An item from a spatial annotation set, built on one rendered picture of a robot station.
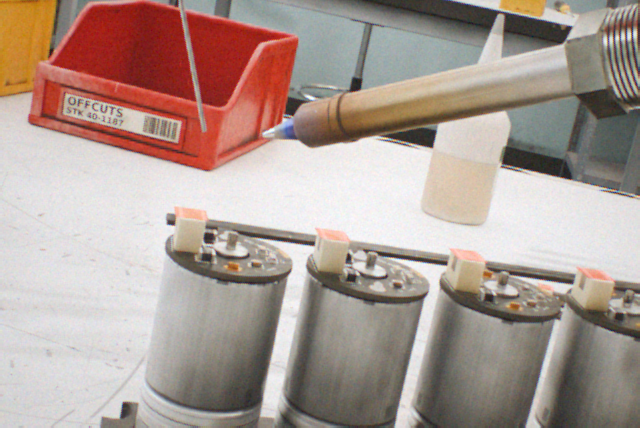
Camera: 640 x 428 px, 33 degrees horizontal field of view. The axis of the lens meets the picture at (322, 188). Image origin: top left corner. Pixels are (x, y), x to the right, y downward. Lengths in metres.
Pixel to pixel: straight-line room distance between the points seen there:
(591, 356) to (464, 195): 0.30
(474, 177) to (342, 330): 0.31
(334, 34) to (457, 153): 4.15
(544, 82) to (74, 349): 0.18
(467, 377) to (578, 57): 0.08
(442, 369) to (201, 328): 0.05
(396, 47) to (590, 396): 4.42
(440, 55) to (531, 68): 4.47
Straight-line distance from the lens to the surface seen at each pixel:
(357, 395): 0.21
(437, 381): 0.22
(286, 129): 0.19
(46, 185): 0.45
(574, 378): 0.23
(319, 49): 4.68
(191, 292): 0.20
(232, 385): 0.21
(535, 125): 4.67
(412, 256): 0.23
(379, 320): 0.21
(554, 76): 0.16
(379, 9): 2.56
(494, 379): 0.22
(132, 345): 0.32
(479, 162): 0.51
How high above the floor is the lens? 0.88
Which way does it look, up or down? 14 degrees down
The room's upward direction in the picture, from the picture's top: 12 degrees clockwise
